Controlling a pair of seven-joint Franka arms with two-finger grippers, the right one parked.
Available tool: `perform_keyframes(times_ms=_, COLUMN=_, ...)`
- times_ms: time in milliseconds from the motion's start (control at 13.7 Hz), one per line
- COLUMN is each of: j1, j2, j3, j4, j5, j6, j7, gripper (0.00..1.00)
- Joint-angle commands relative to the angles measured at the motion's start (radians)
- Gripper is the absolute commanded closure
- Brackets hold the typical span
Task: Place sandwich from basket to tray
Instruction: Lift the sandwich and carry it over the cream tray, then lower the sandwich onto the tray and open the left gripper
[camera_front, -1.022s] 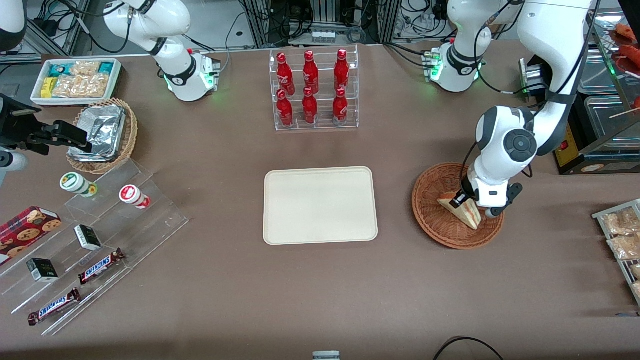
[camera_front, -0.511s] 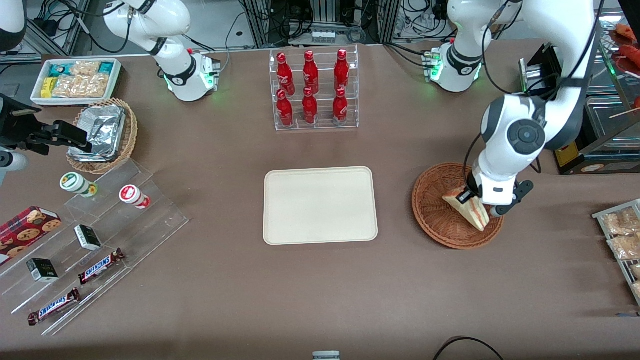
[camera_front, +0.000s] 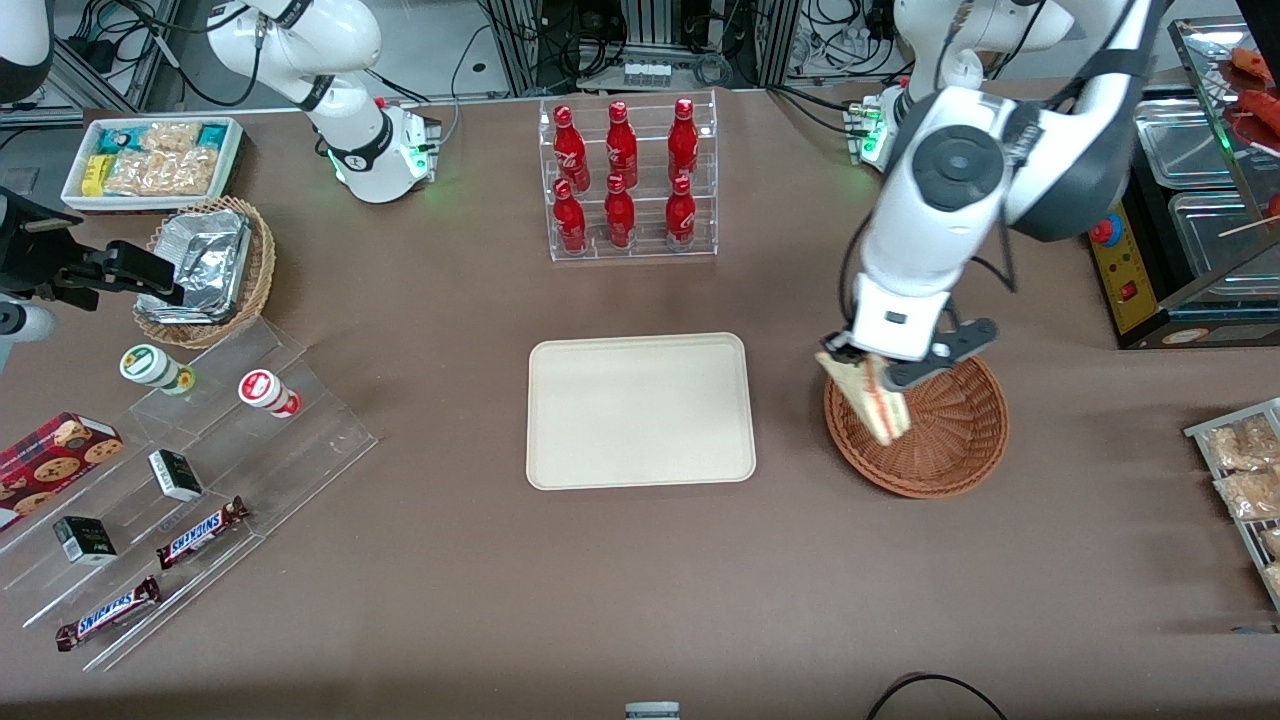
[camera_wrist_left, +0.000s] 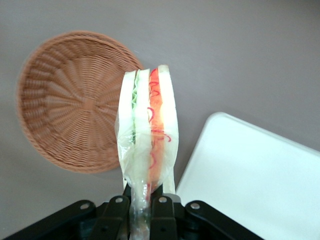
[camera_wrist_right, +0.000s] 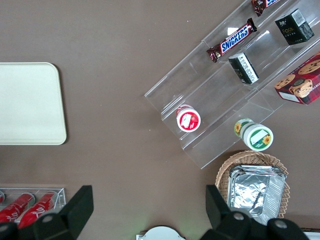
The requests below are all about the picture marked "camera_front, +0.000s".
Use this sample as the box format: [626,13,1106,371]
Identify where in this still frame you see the small black carton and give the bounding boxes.
[52,516,119,567]
[147,449,204,503]

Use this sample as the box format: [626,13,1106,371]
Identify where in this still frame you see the red lid cup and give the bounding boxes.
[237,369,302,419]

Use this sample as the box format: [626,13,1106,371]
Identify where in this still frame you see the aluminium foil container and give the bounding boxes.
[135,208,253,325]

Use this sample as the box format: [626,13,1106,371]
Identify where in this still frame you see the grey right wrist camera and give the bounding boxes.
[0,300,57,373]

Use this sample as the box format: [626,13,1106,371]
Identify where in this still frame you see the clear bag rice crackers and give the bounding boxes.
[104,149,218,197]
[138,121,203,157]

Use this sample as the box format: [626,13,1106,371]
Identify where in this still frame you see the white rectangular snack tray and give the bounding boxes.
[60,116,247,214]

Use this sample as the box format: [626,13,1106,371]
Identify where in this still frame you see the red cola bottle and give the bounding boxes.
[553,178,588,254]
[604,174,636,249]
[665,175,697,249]
[605,100,639,189]
[668,97,700,186]
[553,104,591,192]

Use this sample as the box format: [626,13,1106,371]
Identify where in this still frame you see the black glass food warmer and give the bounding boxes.
[1085,15,1280,351]

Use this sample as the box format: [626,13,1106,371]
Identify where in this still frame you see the clear acrylic stepped shelf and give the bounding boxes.
[0,318,379,673]

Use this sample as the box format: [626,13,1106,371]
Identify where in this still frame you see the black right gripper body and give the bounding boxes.
[0,190,84,297]

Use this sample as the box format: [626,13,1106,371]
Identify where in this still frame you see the cream plastic serving tray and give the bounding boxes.
[526,332,758,492]

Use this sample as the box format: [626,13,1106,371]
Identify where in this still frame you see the red tartan cookie box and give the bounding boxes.
[0,411,125,533]

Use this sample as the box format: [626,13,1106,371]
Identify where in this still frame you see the Snickers chocolate bar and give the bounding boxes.
[155,496,251,571]
[55,575,163,653]

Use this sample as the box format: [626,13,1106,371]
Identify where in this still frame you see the aluminium equipment frame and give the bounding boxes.
[480,0,801,96]

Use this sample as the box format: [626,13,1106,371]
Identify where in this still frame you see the black looped cable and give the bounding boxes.
[865,673,1011,720]

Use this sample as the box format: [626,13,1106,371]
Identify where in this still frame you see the triangular sandwich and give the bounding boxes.
[814,350,913,448]

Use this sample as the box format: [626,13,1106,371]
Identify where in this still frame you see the clear acrylic bottle rack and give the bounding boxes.
[538,88,719,263]

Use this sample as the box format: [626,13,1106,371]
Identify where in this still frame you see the stainless steel pan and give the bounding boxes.
[1168,190,1280,279]
[1135,98,1243,191]

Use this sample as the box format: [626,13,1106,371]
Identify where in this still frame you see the brown round wicker basket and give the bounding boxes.
[823,353,1010,500]

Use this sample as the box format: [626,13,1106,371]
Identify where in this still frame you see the green lid cup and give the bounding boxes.
[119,344,196,396]

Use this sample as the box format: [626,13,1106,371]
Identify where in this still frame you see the light tan wicker basket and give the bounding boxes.
[133,195,277,351]

